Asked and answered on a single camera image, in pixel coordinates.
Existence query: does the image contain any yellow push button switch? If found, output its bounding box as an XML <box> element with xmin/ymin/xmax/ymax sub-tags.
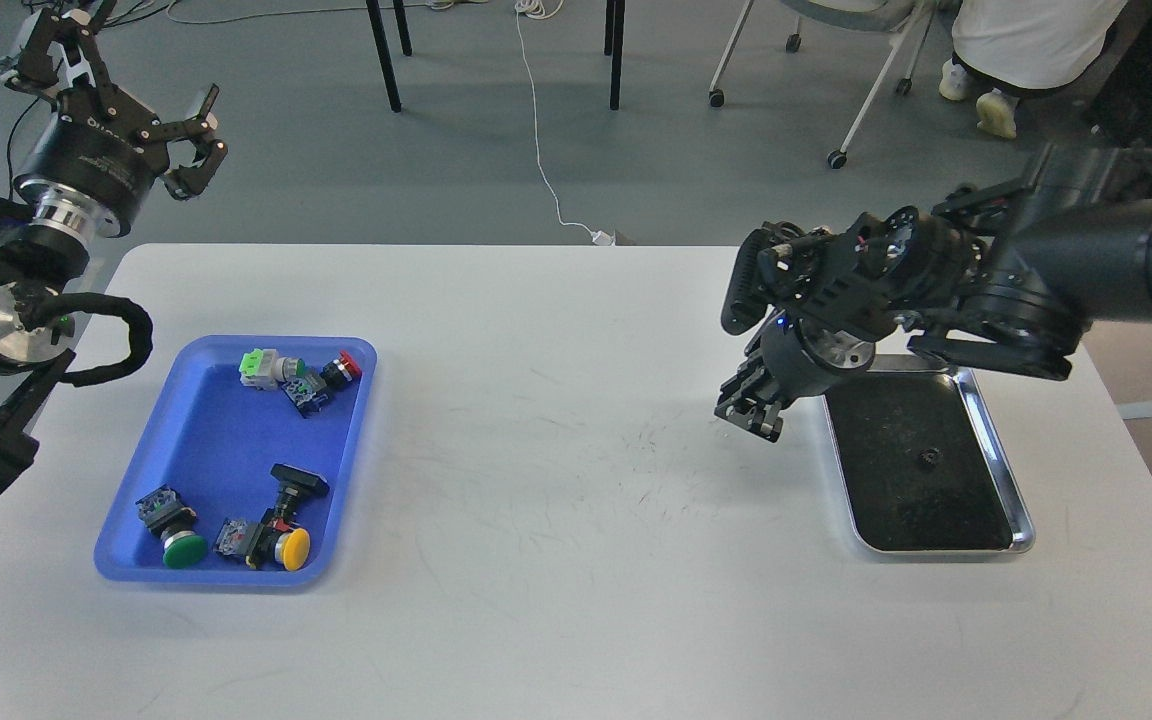
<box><xmin>212</xmin><ymin>518</ymin><xmax>312</xmax><ymax>571</ymax></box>

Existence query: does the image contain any black table leg left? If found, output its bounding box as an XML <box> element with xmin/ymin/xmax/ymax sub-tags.
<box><xmin>365</xmin><ymin>0</ymin><xmax>414</xmax><ymax>114</ymax></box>

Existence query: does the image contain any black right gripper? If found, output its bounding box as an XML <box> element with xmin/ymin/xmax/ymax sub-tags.
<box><xmin>714</xmin><ymin>220</ymin><xmax>902</xmax><ymax>444</ymax></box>

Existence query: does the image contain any white office chair base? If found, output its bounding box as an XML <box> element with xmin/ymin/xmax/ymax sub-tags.
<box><xmin>707</xmin><ymin>0</ymin><xmax>937</xmax><ymax>169</ymax></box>

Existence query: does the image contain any black table leg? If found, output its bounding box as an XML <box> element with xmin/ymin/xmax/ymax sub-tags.
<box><xmin>365</xmin><ymin>0</ymin><xmax>414</xmax><ymax>114</ymax></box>
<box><xmin>602</xmin><ymin>0</ymin><xmax>627</xmax><ymax>111</ymax></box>

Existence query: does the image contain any person in background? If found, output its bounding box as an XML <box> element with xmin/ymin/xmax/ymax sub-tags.
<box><xmin>938</xmin><ymin>1</ymin><xmax>1126</xmax><ymax>141</ymax></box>

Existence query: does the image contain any red push button switch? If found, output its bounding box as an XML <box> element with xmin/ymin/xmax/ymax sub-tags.
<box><xmin>280</xmin><ymin>350</ymin><xmax>362</xmax><ymax>418</ymax></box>

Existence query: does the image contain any white cable on floor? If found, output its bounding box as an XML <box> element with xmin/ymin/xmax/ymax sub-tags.
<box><xmin>513</xmin><ymin>0</ymin><xmax>617</xmax><ymax>247</ymax></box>

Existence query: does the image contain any green mushroom push button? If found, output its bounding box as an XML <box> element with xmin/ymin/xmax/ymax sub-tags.
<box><xmin>134</xmin><ymin>486</ymin><xmax>209</xmax><ymax>569</ymax></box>

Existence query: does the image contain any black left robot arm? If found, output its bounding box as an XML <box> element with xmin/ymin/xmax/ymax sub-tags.
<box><xmin>0</xmin><ymin>1</ymin><xmax>228</xmax><ymax>497</ymax></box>

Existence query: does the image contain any silver metal tray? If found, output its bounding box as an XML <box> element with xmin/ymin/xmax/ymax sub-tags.
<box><xmin>824</xmin><ymin>366</ymin><xmax>1036</xmax><ymax>559</ymax></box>

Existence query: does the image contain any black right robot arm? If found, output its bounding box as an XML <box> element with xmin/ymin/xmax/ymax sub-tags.
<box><xmin>717</xmin><ymin>145</ymin><xmax>1152</xmax><ymax>441</ymax></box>

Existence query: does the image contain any black table leg right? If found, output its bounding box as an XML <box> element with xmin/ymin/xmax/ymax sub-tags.
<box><xmin>602</xmin><ymin>0</ymin><xmax>627</xmax><ymax>111</ymax></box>

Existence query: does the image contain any green white push button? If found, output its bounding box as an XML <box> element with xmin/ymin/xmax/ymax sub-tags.
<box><xmin>238</xmin><ymin>348</ymin><xmax>306</xmax><ymax>389</ymax></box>

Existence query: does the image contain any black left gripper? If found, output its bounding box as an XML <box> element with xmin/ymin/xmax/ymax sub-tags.
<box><xmin>0</xmin><ymin>1</ymin><xmax>228</xmax><ymax>237</ymax></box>

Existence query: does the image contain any black selector switch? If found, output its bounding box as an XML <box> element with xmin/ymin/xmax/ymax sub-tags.
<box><xmin>270</xmin><ymin>462</ymin><xmax>329</xmax><ymax>523</ymax></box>

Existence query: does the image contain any blue plastic tray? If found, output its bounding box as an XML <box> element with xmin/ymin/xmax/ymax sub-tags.
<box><xmin>93</xmin><ymin>334</ymin><xmax>378</xmax><ymax>588</ymax></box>

